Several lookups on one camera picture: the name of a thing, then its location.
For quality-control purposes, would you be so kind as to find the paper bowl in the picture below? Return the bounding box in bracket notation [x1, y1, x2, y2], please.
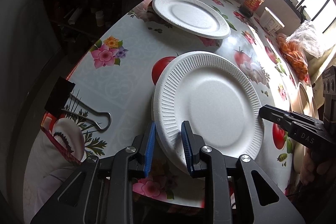
[298, 83, 318, 119]

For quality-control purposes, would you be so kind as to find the white foam plate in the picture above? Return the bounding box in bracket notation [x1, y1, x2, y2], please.
[153, 51, 264, 172]
[152, 0, 231, 40]

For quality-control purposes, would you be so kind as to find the large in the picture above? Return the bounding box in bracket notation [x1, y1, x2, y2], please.
[293, 142, 305, 174]

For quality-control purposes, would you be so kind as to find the person's right hand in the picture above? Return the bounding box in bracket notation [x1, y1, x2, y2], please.
[299, 148, 330, 185]

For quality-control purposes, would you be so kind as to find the fruit pattern tablecloth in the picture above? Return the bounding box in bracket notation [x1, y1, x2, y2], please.
[40, 0, 320, 209]

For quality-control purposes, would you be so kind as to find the plastic bag of oranges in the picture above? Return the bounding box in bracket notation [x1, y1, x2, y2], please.
[276, 20, 325, 82]

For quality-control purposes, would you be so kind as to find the white plastic tub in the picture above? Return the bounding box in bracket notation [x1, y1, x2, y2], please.
[259, 7, 285, 34]

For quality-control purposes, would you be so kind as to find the black binder clip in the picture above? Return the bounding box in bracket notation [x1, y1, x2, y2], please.
[45, 77, 112, 132]

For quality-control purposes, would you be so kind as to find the red label sauce jar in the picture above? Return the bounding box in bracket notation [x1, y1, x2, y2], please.
[239, 0, 265, 18]

